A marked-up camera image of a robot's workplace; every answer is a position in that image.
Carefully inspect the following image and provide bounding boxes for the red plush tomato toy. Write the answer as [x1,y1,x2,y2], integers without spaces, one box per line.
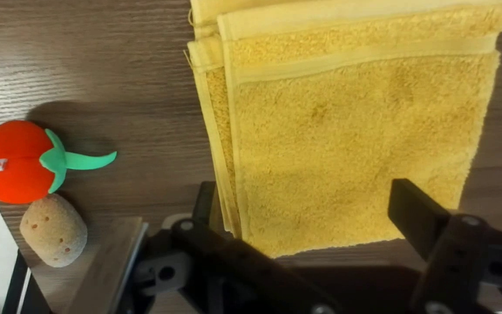
[0,120,117,203]

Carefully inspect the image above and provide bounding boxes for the yellow towel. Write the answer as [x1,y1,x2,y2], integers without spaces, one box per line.
[189,0,502,256]

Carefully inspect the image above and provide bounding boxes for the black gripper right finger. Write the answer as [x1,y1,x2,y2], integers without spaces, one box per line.
[389,177,502,314]

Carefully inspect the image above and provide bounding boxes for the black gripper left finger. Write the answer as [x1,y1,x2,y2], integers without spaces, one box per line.
[173,181,346,314]

